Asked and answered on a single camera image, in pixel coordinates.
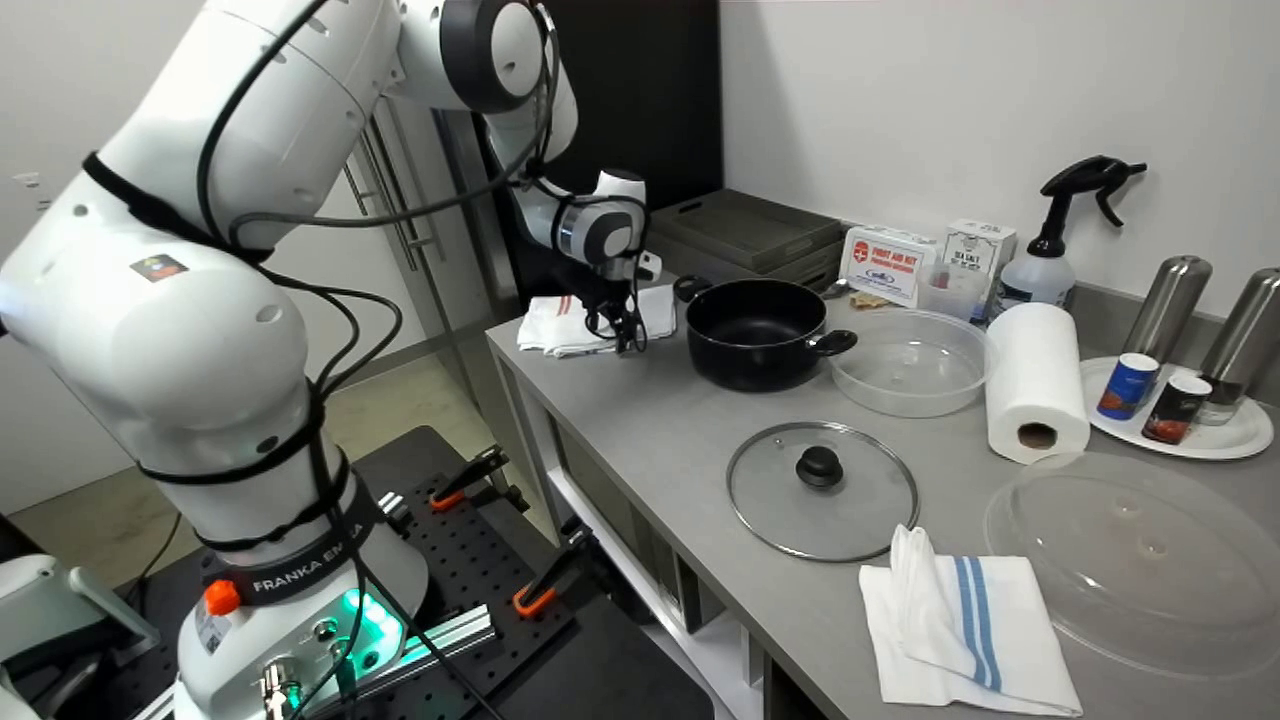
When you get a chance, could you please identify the white round plate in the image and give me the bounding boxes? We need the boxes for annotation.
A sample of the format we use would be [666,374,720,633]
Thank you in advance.
[1083,356,1274,466]

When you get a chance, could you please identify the red white box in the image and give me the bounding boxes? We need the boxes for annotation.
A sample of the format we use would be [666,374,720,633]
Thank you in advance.
[839,226,940,309]

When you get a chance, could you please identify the clear plastic dome lid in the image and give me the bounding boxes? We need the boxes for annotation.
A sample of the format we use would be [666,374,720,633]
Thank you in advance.
[989,457,1280,682]

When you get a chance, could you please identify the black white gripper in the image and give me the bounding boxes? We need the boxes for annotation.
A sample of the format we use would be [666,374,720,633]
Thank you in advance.
[585,253,676,351]

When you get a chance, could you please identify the steel shaker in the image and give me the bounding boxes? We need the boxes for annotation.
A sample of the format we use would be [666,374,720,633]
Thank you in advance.
[1198,269,1280,403]
[1122,256,1212,361]

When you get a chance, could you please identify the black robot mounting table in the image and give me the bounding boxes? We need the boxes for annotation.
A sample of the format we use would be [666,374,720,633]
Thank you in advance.
[164,429,710,720]

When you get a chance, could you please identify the spray bottle black trigger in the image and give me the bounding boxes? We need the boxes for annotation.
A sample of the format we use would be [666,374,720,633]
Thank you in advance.
[994,156,1144,309]

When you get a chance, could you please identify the steel shaker left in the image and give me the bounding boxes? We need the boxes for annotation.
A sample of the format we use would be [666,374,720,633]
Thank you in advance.
[1122,256,1212,361]

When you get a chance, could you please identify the black cooking pot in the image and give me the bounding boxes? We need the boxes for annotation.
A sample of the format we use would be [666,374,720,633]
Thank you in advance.
[683,282,858,391]

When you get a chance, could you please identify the paper towel roll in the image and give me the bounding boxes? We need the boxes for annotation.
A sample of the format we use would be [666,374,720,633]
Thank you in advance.
[985,303,1093,466]

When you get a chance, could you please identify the white cloth blue stripe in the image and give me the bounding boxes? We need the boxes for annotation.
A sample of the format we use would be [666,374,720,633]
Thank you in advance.
[515,295,602,356]

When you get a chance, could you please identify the orange black clamp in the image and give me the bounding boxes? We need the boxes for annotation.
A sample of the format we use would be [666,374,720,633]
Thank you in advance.
[429,445,508,515]

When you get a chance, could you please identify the white small box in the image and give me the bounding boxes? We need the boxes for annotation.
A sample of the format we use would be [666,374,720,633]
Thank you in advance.
[924,221,1015,325]

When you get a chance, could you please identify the steel shaker right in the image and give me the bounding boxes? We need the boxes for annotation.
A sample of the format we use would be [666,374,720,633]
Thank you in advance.
[1198,269,1280,403]

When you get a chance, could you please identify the dark spice jar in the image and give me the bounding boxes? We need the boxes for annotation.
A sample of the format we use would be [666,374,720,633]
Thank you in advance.
[1144,367,1212,445]

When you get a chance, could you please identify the glass pot lid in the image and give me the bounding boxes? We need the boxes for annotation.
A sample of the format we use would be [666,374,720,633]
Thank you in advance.
[727,420,919,563]

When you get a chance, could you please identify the grey metal tray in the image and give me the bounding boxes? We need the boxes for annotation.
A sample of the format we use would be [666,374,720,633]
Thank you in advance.
[649,188,845,289]

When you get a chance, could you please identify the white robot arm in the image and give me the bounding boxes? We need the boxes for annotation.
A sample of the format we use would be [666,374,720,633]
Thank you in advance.
[3,0,649,720]

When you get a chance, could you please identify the blue spice jar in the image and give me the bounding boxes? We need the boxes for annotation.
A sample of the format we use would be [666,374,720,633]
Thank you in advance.
[1096,351,1160,420]

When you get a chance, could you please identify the white cloth blue stripes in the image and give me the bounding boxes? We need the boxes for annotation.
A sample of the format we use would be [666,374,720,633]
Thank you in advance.
[858,529,1083,716]

